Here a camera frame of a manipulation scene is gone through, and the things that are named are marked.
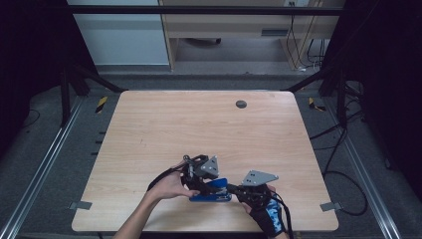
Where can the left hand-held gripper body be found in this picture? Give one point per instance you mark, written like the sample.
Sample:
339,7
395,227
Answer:
205,167

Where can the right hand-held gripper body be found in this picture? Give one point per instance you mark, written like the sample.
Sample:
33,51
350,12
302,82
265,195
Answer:
253,192

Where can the blue stapler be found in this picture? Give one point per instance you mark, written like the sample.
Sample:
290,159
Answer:
214,192

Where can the person's right hand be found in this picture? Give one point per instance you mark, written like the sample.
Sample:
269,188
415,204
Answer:
265,215

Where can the person's left hand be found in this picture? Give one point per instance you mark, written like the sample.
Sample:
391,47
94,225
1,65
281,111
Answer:
170,186

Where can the grey round table grommet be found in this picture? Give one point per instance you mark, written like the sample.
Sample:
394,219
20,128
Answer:
241,104

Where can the yellow black tape strip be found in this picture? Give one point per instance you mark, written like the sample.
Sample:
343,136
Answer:
313,104
101,104

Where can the dark object under desk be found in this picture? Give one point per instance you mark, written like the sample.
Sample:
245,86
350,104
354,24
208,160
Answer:
202,41

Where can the black metal stand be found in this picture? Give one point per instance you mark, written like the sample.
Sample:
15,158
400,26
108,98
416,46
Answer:
341,99
65,99

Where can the light wooden desk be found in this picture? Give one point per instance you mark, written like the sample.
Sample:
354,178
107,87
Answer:
232,26

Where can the white cabinet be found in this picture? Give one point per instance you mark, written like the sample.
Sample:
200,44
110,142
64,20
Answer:
122,40

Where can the black curtain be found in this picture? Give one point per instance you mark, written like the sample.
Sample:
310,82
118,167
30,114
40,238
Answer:
388,83
33,66

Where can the grey table bracket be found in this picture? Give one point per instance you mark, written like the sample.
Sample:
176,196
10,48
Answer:
331,206
80,205

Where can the aluminium floor rail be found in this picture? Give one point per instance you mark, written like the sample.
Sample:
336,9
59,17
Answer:
365,176
43,166

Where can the black horizontal frame bar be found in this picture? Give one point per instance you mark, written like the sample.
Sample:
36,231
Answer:
199,10

